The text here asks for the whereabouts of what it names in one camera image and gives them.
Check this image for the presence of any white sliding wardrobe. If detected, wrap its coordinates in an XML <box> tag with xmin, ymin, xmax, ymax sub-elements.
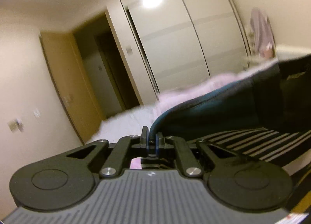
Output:
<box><xmin>119</xmin><ymin>0</ymin><xmax>249</xmax><ymax>104</ymax></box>

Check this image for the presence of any pink floral bedspread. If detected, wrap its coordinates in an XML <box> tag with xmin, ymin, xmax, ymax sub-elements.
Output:
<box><xmin>90</xmin><ymin>59</ymin><xmax>278</xmax><ymax>143</ymax></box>

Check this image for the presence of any striped knit sweater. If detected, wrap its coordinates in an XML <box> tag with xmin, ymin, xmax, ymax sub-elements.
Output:
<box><xmin>149</xmin><ymin>55</ymin><xmax>310</xmax><ymax>174</ymax></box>

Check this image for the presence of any wall light switch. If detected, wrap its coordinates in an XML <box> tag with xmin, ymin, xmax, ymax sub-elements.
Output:
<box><xmin>7</xmin><ymin>118</ymin><xmax>24</xmax><ymax>132</ymax></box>

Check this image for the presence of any hanging lilac garment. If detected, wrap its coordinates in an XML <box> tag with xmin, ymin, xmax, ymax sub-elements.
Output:
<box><xmin>250</xmin><ymin>8</ymin><xmax>275</xmax><ymax>60</ymax></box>

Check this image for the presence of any wooden bedroom door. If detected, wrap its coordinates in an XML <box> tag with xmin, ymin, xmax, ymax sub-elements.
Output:
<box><xmin>41</xmin><ymin>32</ymin><xmax>105</xmax><ymax>143</ymax></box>

